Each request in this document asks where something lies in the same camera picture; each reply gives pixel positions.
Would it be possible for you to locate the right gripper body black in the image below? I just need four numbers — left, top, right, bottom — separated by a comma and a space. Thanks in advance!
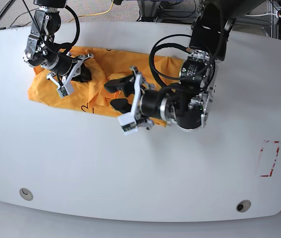
50, 57, 79, 77

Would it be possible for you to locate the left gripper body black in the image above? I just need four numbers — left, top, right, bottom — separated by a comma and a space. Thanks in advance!
139, 88, 175, 123

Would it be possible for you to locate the orange t-shirt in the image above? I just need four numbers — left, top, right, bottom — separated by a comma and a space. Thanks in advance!
27, 46, 185, 128

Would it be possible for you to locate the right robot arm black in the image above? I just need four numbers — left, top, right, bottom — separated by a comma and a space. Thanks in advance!
23, 0, 92, 83

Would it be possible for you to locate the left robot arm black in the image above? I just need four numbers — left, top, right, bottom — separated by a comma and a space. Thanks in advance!
104, 0, 261, 134

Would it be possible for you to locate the left table grommet hole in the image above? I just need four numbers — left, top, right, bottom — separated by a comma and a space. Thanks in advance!
19, 188, 33, 201

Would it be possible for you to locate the table grommet hole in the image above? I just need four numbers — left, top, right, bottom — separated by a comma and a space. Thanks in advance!
19, 188, 33, 201
236, 200, 251, 213

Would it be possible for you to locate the red tape rectangle marking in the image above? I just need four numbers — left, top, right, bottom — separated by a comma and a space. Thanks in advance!
257, 140, 281, 178

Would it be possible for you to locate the right table grommet hole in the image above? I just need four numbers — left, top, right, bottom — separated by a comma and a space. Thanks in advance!
236, 200, 251, 213

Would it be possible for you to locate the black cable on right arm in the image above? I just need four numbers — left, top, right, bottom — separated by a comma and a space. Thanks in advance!
22, 0, 81, 58

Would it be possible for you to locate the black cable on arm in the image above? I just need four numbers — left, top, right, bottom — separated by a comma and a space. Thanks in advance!
22, 0, 81, 58
148, 0, 228, 90

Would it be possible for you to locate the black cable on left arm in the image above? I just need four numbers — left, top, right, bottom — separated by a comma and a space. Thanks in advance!
148, 0, 228, 90

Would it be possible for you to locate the aluminium frame rail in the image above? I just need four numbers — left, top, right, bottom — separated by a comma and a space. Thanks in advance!
137, 0, 276, 29

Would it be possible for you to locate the yellow cable on floor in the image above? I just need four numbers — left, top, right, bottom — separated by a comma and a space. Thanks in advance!
75, 0, 113, 19

